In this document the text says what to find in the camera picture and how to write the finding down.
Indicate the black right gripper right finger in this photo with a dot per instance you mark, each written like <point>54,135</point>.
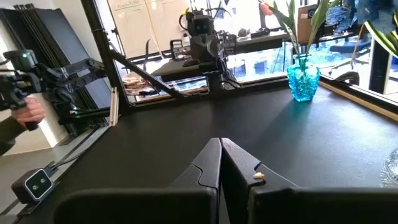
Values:
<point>295,207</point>

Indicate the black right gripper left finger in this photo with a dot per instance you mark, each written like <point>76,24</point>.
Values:
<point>149,205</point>

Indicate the blue flower bunch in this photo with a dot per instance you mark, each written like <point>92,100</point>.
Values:
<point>339,15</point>
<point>379,12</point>

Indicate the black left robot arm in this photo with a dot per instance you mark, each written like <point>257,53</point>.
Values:
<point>214,79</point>

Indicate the blue glass vase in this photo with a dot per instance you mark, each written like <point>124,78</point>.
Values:
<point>303,81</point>

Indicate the clear glass vase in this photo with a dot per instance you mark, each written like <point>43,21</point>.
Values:
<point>391,169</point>

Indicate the small white crumb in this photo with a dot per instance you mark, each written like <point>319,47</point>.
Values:
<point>258,175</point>

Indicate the black desk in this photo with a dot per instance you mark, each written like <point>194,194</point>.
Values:
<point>258,43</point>

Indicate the white whiteboard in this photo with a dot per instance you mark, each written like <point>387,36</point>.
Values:
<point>136,28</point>

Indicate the pile of beige sheets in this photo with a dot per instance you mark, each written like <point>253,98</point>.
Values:
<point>136,84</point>

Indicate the brown cardboard box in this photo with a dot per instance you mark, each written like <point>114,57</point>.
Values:
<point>306,21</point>

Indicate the silver aluminium bar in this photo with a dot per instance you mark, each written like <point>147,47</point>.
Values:
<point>113,105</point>

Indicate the light wooden edge strip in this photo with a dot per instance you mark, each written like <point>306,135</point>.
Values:
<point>357,100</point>

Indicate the black folded panel stack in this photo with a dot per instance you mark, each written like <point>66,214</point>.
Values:
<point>62,37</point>

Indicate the person's hand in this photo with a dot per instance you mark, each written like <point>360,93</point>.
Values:
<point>29,112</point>

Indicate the black upright panel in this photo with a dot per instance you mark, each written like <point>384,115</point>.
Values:
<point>380,68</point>

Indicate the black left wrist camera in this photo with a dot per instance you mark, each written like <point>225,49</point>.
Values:
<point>201,25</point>

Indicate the black diagonal frame brace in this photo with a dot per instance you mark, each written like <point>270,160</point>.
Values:
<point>146,76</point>

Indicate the black frame post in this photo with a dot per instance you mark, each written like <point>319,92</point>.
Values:
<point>99,46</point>

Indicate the black table-level camera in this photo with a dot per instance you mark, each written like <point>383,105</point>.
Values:
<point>35,186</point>

